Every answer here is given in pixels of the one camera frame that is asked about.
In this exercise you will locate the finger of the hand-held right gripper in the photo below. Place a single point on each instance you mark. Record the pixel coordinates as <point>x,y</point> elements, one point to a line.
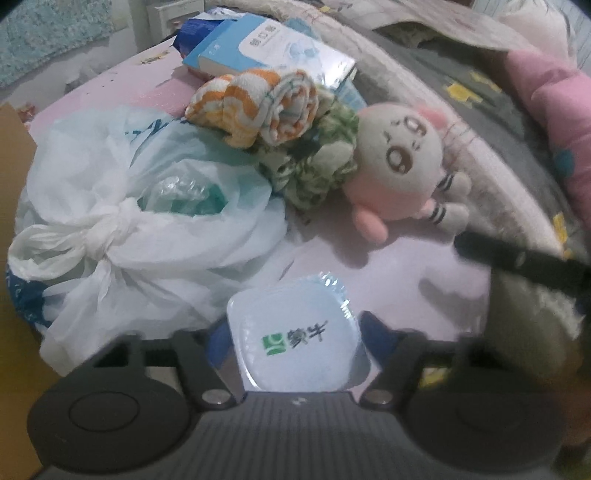
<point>517,261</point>

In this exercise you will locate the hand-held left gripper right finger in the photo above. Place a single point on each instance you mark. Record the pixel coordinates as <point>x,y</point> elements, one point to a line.
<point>376,330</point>

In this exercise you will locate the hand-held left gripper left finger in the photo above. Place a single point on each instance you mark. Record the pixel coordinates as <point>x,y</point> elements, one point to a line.
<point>194,364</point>

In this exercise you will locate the white yogurt cup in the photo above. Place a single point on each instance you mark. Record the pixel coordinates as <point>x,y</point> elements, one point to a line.
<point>295,323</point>

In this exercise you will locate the pink plush doll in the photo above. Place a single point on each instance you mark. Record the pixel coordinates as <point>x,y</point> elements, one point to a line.
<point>392,147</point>

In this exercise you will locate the green floral cloth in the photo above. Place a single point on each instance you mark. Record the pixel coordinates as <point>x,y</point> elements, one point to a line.
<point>314,170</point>

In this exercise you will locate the cardboard box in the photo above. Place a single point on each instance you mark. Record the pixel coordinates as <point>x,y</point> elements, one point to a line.
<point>18,369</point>

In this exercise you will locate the orange striped white towel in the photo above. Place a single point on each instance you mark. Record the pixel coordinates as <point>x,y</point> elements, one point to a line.
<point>258,106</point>

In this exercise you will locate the blue bandage box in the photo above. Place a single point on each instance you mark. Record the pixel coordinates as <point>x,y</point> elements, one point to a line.
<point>258,41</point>

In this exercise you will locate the dark blue packet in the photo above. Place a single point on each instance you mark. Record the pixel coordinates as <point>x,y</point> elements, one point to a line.
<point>189,32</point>

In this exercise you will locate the pink pillow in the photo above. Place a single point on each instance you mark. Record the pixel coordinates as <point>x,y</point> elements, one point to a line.
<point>549,106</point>

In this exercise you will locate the blue printed plastic bag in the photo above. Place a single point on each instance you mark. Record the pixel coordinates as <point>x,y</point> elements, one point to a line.
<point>27,300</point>

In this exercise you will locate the white knotted plastic bag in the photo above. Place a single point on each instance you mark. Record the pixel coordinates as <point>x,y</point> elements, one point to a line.
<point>115,194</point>

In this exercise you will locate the beige printed sheet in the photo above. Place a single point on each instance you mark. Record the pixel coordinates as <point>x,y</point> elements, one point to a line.
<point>461,23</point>

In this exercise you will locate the white water dispenser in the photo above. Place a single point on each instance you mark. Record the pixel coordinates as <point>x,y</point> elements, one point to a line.
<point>168,21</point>

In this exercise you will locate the teal floral cloth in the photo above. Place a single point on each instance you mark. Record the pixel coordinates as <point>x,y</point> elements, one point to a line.
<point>55,32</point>

